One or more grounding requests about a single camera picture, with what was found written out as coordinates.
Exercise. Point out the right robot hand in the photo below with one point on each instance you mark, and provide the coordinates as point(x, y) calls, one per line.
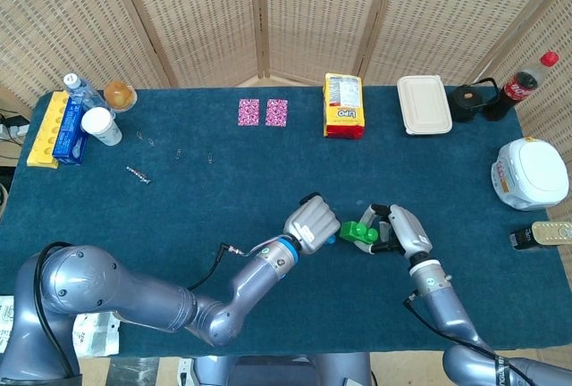
point(409, 232)

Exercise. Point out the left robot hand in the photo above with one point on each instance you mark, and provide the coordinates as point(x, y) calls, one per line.
point(313, 225)

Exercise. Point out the blue toy brick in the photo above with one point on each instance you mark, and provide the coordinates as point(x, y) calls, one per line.
point(331, 240)

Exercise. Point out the green toy brick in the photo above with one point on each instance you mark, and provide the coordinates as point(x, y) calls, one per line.
point(357, 232)

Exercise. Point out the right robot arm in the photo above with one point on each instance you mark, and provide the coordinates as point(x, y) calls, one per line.
point(451, 314)

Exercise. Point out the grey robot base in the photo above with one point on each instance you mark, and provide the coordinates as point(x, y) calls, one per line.
point(277, 370)

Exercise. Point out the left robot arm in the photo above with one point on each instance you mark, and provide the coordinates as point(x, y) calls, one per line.
point(147, 301)

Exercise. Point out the blue table cloth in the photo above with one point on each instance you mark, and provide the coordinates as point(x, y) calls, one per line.
point(223, 198)

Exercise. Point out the small black box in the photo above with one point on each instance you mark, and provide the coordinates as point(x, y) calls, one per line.
point(522, 239)

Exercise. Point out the pink patterned card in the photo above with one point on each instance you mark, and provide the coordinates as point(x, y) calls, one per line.
point(276, 113)
point(249, 112)

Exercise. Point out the yellow red snack bag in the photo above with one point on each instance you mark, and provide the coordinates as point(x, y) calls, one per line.
point(343, 109)

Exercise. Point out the metal paper clip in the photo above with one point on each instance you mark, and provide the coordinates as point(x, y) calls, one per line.
point(140, 136)
point(210, 158)
point(178, 154)
point(150, 141)

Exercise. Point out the beige lidded lunch box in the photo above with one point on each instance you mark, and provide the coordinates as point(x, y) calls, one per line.
point(424, 104)

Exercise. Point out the white plastic tub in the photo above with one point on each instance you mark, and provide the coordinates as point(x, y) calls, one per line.
point(532, 173)

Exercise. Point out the black round pot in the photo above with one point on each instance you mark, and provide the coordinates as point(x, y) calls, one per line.
point(465, 102)

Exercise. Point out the gold rectangular case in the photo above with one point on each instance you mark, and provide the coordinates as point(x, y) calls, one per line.
point(552, 232)

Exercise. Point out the cola bottle red cap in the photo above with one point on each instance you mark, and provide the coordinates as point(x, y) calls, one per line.
point(514, 91)

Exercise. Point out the orange jelly cup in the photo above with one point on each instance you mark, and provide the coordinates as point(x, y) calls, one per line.
point(120, 95)

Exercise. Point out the white paper cup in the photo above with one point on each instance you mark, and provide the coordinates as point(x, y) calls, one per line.
point(100, 126)

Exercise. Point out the woven folding screen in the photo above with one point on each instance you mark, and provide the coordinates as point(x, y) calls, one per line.
point(201, 15)

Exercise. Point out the white printed plastic package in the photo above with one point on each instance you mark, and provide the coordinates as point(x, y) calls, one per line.
point(96, 334)

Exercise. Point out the blue cardboard box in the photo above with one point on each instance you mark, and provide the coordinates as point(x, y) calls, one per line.
point(69, 136)

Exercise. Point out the clear water bottle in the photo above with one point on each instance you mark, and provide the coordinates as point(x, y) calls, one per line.
point(87, 93)

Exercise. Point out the yellow ice tray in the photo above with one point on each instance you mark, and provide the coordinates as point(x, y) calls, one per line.
point(42, 136)

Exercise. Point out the white power strip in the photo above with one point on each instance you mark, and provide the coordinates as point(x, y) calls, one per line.
point(13, 129)

